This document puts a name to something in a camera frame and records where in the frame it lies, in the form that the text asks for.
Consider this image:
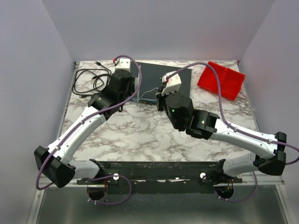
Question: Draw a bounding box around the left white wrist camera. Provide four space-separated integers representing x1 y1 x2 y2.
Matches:
113 58 131 72

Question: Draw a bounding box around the dark blue network switch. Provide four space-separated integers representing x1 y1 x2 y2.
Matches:
129 61 193 105

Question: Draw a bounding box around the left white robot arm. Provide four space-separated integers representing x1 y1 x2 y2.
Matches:
34 69 135 188

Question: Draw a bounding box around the black usb cable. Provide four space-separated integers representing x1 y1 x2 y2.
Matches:
72 61 118 98

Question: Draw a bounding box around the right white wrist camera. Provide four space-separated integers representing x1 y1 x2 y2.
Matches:
161 72 182 95

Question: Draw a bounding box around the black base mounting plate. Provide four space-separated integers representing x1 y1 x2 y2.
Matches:
77 160 242 194

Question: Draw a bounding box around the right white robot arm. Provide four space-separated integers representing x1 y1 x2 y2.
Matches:
156 91 286 177

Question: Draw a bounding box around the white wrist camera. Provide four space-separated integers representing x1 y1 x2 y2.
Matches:
113 58 131 72
161 72 182 95

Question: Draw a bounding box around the thin white wire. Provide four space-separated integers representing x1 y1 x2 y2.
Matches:
139 87 159 101

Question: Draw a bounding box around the red plastic bin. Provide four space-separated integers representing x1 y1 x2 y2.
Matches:
197 61 245 101

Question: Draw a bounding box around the aluminium rail frame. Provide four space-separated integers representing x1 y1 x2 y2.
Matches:
36 172 291 224

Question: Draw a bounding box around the white cable spool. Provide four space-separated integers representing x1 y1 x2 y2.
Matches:
136 90 140 107

